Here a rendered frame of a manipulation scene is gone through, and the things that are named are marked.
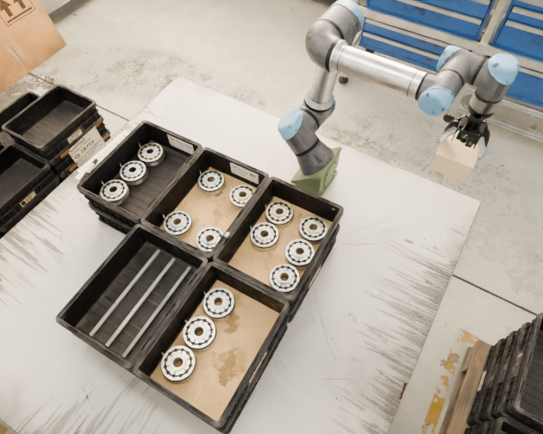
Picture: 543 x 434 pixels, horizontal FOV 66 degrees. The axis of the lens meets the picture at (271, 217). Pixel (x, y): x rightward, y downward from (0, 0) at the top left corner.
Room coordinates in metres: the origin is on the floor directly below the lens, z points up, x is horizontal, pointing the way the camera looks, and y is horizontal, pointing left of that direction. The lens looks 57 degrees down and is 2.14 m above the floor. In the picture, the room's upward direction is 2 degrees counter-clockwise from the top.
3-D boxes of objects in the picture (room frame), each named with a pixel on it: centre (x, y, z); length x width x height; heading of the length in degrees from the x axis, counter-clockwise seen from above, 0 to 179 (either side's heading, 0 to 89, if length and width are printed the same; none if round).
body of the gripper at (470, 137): (0.89, -0.61, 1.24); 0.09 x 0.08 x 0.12; 148
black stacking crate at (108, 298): (0.52, 0.43, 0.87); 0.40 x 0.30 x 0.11; 149
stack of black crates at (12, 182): (1.34, 1.38, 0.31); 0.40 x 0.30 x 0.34; 147
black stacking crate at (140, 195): (1.02, 0.48, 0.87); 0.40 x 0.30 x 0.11; 149
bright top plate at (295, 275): (0.58, -0.04, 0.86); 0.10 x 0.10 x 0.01
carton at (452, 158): (0.91, -0.62, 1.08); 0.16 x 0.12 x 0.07; 148
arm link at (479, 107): (0.89, -0.61, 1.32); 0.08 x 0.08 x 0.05
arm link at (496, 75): (0.90, -0.61, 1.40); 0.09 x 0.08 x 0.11; 52
